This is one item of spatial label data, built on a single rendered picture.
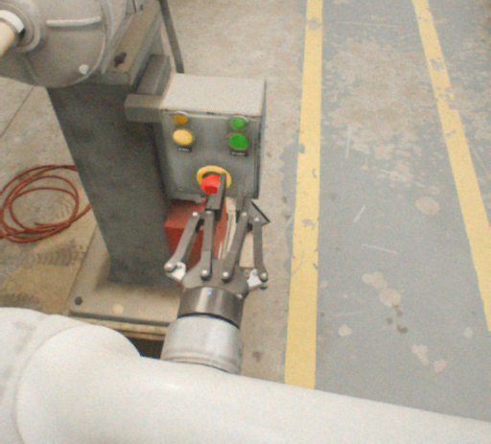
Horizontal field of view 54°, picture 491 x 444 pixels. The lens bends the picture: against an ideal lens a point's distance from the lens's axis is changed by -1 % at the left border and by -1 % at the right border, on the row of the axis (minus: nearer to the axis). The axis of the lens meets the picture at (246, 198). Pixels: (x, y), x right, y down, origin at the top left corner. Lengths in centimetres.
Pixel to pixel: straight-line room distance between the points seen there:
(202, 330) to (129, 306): 99
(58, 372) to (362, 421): 21
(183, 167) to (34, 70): 28
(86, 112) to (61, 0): 37
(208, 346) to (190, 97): 41
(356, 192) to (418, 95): 82
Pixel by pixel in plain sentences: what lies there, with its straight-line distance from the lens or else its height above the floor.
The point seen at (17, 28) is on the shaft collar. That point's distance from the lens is 74.
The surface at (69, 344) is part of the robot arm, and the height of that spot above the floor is 125.
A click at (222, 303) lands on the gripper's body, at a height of 110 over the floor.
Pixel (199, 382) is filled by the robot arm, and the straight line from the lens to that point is 31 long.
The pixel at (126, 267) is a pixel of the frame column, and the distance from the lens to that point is 148.
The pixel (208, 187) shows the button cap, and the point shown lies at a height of 98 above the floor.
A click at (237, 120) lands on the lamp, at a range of 74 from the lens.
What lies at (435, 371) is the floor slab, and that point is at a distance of 181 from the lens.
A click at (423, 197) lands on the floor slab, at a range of 224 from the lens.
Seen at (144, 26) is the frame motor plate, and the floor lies 112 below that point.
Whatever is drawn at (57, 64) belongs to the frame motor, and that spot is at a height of 118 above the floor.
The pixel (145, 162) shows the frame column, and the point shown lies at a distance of 111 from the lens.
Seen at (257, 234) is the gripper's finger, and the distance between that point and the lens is 63.
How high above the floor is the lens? 159
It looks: 49 degrees down
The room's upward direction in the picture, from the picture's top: straight up
